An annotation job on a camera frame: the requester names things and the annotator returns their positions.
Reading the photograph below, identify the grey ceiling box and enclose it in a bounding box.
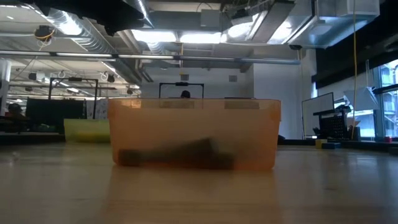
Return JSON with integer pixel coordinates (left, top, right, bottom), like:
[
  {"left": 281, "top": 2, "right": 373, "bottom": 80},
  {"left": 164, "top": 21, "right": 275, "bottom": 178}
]
[{"left": 200, "top": 8, "right": 222, "bottom": 29}]

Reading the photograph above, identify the white hanging sheet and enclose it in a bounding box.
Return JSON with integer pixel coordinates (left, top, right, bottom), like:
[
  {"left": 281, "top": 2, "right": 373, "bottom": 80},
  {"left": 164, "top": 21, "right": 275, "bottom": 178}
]
[{"left": 343, "top": 86, "right": 380, "bottom": 112}]

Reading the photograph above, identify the round silver duct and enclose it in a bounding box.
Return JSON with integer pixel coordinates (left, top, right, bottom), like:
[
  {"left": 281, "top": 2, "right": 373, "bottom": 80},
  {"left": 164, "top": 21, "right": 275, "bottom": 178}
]
[{"left": 136, "top": 0, "right": 155, "bottom": 29}]

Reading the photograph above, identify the black rectangular stand frame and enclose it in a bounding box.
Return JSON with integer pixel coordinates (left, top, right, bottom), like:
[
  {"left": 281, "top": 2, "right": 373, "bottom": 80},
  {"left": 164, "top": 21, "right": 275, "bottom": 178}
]
[{"left": 158, "top": 82, "right": 205, "bottom": 100}]

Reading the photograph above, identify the yellow plastic bin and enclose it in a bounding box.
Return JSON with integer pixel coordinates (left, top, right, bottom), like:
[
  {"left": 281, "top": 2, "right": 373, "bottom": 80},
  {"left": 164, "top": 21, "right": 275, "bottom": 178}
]
[{"left": 63, "top": 118, "right": 110, "bottom": 144}]

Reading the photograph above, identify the green long block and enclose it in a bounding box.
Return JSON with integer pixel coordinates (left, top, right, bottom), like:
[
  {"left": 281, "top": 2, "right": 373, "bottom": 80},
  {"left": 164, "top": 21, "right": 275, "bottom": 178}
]
[{"left": 183, "top": 137, "right": 236, "bottom": 170}]

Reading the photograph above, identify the ceiling light panel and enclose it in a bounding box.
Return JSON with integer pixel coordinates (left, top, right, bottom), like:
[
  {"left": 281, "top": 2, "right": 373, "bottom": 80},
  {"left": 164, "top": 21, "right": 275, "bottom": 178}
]
[{"left": 132, "top": 29, "right": 223, "bottom": 44}]

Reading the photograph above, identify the hanging yellow cable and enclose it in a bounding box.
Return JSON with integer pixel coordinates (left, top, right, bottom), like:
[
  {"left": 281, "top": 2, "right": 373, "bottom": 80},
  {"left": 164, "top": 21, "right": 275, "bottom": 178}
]
[{"left": 351, "top": 0, "right": 358, "bottom": 139}]

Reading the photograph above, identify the orange plastic bin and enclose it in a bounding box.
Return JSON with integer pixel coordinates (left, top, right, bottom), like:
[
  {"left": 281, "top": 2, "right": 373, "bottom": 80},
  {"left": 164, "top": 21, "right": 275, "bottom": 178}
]
[{"left": 107, "top": 98, "right": 282, "bottom": 171}]

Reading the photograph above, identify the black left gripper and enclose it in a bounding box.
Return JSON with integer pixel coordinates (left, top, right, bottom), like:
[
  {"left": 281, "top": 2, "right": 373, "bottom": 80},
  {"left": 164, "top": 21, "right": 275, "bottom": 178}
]
[{"left": 93, "top": 0, "right": 147, "bottom": 37}]

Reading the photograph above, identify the yellow long cylinder block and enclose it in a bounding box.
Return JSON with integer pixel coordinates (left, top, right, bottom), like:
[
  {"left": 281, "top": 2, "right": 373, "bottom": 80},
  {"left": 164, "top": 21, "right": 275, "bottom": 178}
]
[{"left": 74, "top": 132, "right": 110, "bottom": 143}]

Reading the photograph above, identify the black gantry frame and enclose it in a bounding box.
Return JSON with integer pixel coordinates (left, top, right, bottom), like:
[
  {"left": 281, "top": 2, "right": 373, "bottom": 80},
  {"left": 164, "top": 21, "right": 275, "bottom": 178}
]
[{"left": 48, "top": 77, "right": 100, "bottom": 121}]

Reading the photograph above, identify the silver ventilation duct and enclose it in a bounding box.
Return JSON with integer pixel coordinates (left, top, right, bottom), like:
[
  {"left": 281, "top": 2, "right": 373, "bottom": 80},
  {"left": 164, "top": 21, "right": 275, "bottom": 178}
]
[{"left": 287, "top": 0, "right": 381, "bottom": 49}]

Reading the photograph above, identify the hanging yellow cable reel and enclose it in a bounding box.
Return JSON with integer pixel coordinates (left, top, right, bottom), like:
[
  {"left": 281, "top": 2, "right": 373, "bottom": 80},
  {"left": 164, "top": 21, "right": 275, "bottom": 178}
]
[{"left": 33, "top": 24, "right": 55, "bottom": 51}]

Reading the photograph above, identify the white whiteboard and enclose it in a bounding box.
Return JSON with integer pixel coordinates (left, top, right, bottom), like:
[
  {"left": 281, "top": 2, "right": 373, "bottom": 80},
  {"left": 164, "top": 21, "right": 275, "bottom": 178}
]
[{"left": 300, "top": 91, "right": 336, "bottom": 138}]

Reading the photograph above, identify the dark computer monitor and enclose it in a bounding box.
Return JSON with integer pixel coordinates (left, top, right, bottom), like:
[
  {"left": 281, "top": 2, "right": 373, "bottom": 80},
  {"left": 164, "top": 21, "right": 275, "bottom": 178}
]
[{"left": 24, "top": 98, "right": 88, "bottom": 127}]

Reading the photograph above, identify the silver ceiling pipe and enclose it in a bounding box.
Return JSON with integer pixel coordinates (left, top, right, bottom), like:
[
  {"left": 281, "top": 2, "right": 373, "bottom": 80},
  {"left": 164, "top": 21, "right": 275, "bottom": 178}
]
[{"left": 0, "top": 50, "right": 302, "bottom": 65}]

